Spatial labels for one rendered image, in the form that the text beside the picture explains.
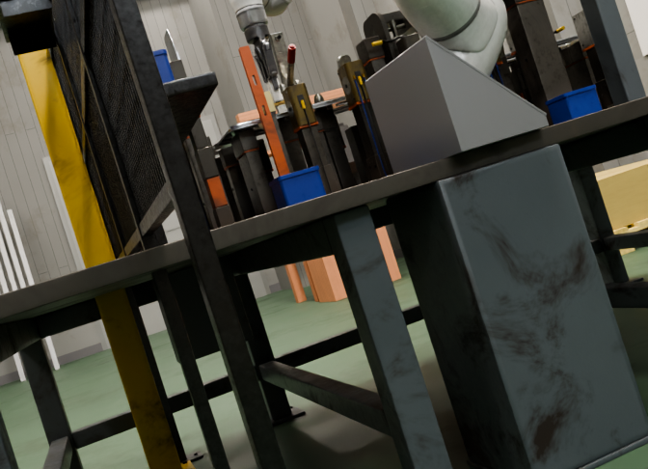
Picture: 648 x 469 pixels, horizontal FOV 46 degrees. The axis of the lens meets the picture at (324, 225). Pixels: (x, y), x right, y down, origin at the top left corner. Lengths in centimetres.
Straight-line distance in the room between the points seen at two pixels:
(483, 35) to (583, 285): 58
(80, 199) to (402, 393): 148
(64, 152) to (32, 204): 883
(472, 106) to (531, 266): 35
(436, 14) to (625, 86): 95
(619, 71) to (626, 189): 227
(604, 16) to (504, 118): 94
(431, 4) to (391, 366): 74
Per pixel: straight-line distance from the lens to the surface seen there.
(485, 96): 162
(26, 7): 212
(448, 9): 168
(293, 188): 184
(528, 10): 238
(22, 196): 1157
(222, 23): 1100
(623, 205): 469
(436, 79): 158
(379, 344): 156
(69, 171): 271
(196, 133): 213
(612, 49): 250
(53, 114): 275
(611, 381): 176
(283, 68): 225
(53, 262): 1145
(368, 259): 155
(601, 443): 175
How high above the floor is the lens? 63
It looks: level
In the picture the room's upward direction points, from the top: 18 degrees counter-clockwise
